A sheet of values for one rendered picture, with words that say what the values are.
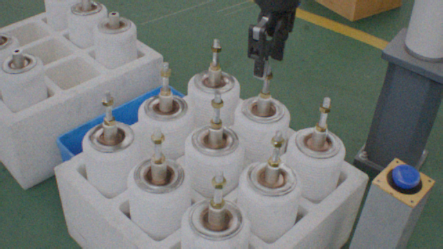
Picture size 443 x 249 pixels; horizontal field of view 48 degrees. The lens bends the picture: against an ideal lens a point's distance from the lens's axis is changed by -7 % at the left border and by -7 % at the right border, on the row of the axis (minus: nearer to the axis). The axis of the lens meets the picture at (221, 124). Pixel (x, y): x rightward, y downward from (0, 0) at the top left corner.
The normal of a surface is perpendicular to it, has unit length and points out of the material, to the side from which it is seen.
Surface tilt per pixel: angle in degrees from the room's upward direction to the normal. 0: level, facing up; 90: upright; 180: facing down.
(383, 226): 90
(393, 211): 90
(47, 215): 0
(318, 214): 0
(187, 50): 0
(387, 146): 90
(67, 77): 90
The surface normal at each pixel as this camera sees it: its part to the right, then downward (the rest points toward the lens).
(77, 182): 0.05, -0.78
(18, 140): 0.70, 0.48
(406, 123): -0.58, 0.48
